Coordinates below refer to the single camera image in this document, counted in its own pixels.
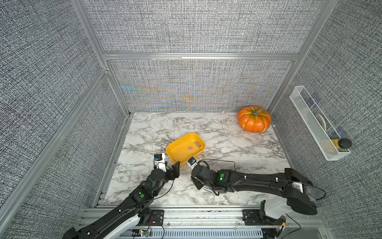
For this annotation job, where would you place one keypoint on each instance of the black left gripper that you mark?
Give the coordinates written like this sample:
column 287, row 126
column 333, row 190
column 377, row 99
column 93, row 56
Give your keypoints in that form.
column 171, row 177

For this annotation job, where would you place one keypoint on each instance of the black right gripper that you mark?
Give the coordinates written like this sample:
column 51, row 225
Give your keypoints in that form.
column 195, row 181

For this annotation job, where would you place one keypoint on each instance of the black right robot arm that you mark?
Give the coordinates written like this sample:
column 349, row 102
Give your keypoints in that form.
column 294, row 192

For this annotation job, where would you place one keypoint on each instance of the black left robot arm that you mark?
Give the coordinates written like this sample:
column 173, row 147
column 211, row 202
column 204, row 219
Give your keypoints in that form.
column 128, row 213

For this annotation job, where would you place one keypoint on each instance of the yellow plastic storage box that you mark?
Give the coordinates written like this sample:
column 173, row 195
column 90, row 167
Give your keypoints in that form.
column 178, row 150

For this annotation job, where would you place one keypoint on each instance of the orange decorative pumpkin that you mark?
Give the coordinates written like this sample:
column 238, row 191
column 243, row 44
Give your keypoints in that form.
column 254, row 119

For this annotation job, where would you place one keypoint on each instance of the white brush in shelf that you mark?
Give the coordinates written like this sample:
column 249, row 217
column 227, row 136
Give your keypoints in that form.
column 321, row 120

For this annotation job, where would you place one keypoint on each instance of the yellow bottle with black cap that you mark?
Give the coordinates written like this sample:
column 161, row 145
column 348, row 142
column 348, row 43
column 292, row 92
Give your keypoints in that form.
column 342, row 143

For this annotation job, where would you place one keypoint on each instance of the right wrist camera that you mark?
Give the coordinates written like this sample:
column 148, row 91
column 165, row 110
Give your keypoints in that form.
column 192, row 162

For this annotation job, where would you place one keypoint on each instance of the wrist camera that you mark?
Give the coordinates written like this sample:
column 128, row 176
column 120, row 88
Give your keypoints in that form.
column 192, row 162
column 159, row 162

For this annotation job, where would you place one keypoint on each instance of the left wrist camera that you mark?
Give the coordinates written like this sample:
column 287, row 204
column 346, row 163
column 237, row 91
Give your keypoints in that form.
column 159, row 162

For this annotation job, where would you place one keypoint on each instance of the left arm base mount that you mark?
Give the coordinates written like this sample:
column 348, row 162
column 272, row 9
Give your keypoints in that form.
column 151, row 217

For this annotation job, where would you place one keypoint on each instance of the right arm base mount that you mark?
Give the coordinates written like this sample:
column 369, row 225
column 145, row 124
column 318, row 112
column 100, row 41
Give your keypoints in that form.
column 262, row 218

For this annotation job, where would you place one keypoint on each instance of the clear acrylic wall shelf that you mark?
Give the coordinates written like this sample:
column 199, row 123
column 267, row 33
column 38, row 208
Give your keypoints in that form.
column 321, row 129

